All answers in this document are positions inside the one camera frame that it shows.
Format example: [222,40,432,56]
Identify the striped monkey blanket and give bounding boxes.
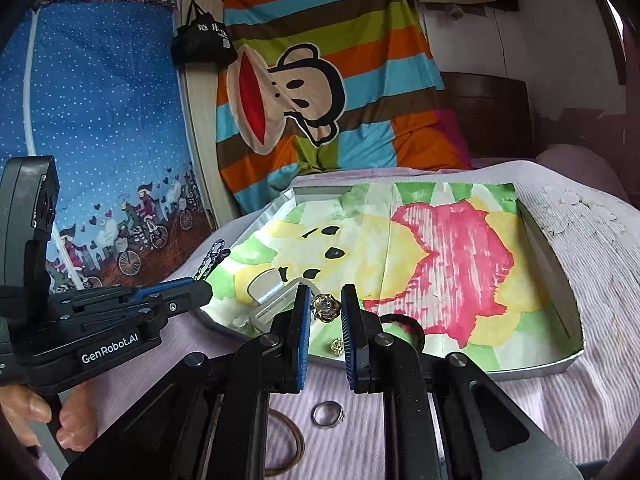
[216,0,470,213]

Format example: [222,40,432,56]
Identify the silver metal belt buckle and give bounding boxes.
[247,266,320,333]

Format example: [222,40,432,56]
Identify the pink bed cover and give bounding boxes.
[93,146,639,462]

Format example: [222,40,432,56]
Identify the brown leather bangle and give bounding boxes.
[265,408,306,479]

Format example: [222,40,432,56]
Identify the dark wooden headboard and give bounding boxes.
[442,72,536,158]

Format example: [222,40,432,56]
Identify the blue bicycle print wardrobe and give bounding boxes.
[1,0,210,292]

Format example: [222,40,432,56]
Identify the gold flower earring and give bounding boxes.
[330,338,345,356]
[310,294,342,323]

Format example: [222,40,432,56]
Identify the black hanging bag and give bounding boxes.
[170,0,238,70]

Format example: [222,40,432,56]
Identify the colourful painted paper sheet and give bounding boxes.
[199,181,572,373]

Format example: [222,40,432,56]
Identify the grey shallow cardboard box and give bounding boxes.
[194,179,586,382]

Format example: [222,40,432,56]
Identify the person's left hand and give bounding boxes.
[1,382,98,452]

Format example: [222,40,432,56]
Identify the silver ring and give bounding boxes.
[310,400,346,429]

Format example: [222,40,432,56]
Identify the black white paracord keychain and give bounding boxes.
[193,240,231,281]

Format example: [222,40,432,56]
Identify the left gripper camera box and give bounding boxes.
[1,156,60,290]

